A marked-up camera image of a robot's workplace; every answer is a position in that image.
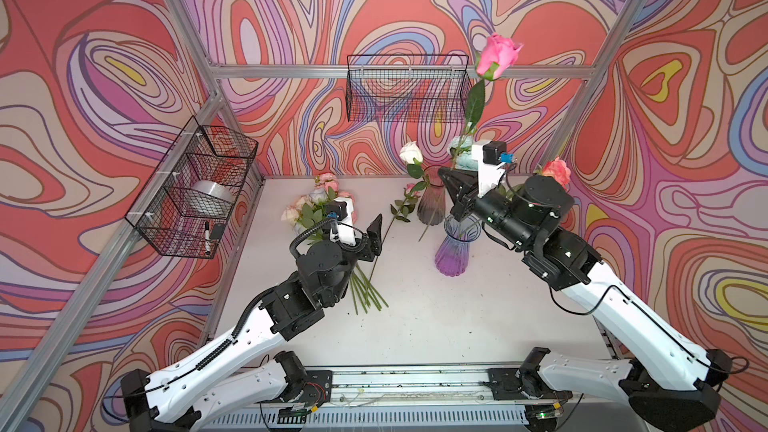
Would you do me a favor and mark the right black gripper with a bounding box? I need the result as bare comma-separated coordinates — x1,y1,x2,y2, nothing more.
438,165,535,250

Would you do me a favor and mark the purple glass vase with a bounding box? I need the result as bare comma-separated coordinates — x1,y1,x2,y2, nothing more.
434,215,482,277

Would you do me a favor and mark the white rose stem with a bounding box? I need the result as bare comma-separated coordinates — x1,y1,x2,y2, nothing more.
399,141,438,239

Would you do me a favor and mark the light blue flower stem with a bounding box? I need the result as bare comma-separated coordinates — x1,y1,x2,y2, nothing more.
449,136,478,171

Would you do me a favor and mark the coral pink rose stem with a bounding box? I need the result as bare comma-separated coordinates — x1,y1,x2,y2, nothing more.
499,157,571,198

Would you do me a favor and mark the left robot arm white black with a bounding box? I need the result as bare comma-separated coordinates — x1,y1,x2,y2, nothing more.
120,217,382,431

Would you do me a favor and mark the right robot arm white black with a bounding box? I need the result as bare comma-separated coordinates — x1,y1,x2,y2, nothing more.
439,167,732,431

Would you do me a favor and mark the red glass vase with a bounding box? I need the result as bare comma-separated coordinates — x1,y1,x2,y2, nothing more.
417,165,446,226

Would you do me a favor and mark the pale pink flower bunch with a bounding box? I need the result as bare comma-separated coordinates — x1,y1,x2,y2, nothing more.
281,172,389,314

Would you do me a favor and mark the black marker pen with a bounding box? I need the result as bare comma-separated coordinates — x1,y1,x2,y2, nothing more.
203,221,212,256

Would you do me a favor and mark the silver tape roll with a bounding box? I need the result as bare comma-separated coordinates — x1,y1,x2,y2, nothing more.
188,180,235,217

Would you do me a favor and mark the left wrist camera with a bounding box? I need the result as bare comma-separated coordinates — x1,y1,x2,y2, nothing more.
324,197,356,246

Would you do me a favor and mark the back black wire basket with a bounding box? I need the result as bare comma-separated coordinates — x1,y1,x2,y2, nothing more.
345,52,471,124

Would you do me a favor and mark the black wire basket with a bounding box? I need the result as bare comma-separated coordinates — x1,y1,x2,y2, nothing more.
345,52,471,124
125,118,258,259

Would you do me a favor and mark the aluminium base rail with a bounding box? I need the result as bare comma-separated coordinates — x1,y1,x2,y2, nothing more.
167,362,649,409

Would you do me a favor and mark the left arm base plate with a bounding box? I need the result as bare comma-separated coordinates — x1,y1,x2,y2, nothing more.
264,369,333,406

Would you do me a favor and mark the left black wire basket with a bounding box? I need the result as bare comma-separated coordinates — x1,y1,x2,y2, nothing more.
125,118,258,259

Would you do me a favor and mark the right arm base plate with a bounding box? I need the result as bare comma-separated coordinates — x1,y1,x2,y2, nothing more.
485,367,573,402

